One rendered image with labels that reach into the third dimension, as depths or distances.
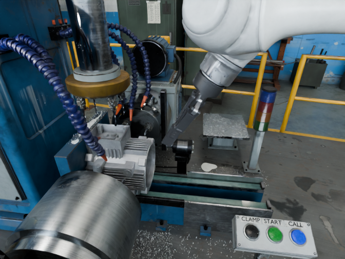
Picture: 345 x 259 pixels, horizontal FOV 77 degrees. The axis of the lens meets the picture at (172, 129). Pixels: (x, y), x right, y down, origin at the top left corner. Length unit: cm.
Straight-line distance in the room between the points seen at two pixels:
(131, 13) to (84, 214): 369
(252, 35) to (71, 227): 44
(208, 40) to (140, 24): 362
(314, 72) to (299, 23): 491
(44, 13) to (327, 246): 118
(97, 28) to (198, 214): 65
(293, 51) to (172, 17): 294
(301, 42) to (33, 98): 528
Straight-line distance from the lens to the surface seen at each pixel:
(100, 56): 63
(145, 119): 93
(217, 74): 51
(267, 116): 100
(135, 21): 397
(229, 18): 31
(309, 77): 527
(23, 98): 74
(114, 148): 72
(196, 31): 32
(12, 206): 91
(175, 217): 85
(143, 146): 73
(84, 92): 61
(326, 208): 112
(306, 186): 118
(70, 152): 69
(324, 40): 567
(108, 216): 50
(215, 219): 83
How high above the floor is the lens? 152
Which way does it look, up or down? 30 degrees down
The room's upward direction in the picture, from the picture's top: straight up
